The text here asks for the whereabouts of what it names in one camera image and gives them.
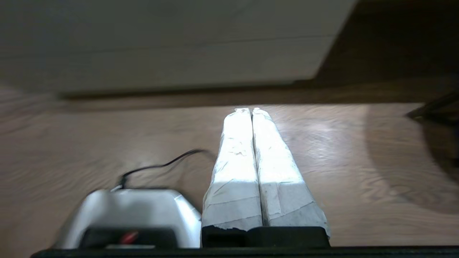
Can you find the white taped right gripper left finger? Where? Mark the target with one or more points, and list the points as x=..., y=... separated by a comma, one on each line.
x=235, y=172

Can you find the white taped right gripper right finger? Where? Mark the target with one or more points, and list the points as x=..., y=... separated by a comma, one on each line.
x=279, y=179

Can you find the robot base housing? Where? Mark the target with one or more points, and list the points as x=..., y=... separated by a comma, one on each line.
x=132, y=211

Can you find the black metal stand legs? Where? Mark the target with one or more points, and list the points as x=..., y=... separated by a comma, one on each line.
x=435, y=107

